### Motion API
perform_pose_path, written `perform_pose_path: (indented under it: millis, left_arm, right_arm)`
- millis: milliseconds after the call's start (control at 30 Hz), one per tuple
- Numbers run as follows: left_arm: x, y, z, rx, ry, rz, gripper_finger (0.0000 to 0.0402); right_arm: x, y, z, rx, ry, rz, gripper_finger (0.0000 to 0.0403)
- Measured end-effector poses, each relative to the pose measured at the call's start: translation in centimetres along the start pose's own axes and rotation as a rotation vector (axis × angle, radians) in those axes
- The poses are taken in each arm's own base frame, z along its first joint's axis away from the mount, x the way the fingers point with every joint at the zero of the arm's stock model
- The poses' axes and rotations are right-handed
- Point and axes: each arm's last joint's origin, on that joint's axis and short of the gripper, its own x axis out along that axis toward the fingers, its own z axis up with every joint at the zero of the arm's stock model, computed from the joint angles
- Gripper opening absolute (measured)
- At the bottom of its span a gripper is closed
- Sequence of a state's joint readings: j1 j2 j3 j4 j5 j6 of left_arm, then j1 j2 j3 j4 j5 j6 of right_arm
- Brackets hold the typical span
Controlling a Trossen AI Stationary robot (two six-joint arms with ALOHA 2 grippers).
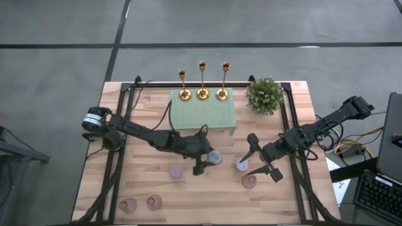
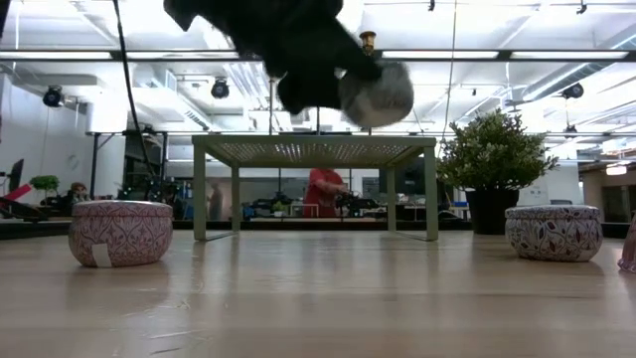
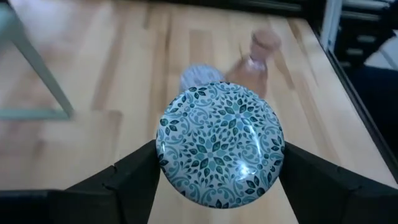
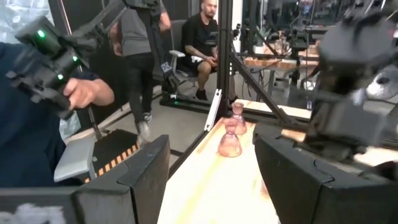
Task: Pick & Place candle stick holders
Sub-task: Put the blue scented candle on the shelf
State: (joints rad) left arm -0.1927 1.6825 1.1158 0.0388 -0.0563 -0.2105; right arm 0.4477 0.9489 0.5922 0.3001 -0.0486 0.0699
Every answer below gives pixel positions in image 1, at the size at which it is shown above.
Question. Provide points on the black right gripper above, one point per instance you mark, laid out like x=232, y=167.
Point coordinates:
x=271, y=152

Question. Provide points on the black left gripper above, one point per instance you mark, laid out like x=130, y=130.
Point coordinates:
x=196, y=147

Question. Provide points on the blue leaf candle tin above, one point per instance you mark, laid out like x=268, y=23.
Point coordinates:
x=216, y=157

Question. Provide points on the pink patterned candle tin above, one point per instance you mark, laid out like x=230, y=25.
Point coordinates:
x=175, y=171

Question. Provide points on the pink glass candle holder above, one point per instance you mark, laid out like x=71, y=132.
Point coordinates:
x=249, y=181
x=128, y=205
x=154, y=202

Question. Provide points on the tall brass candlestick holder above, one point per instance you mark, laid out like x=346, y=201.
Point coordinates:
x=222, y=95
x=203, y=94

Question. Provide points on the short brass candlestick holder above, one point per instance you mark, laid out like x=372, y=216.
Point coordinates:
x=185, y=95

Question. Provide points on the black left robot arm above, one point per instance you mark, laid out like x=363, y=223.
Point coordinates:
x=141, y=130

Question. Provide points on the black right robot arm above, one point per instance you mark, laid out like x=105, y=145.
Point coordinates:
x=333, y=120

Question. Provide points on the green perforated metal shelf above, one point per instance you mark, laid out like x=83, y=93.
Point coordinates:
x=204, y=114

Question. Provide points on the green potted plant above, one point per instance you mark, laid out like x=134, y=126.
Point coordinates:
x=264, y=95

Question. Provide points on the white paper sheet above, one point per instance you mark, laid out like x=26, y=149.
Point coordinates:
x=337, y=185

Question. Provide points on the black desk bar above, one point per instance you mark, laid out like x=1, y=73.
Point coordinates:
x=351, y=171

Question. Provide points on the black power adapter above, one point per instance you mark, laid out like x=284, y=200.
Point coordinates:
x=353, y=152

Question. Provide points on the black keyboard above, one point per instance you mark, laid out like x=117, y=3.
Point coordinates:
x=380, y=197

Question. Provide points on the grey laptop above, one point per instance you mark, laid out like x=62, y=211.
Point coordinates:
x=391, y=138

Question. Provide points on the grey metal stand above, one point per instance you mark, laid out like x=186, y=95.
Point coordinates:
x=22, y=153

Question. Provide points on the black aluminium table frame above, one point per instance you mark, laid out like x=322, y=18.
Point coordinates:
x=157, y=85

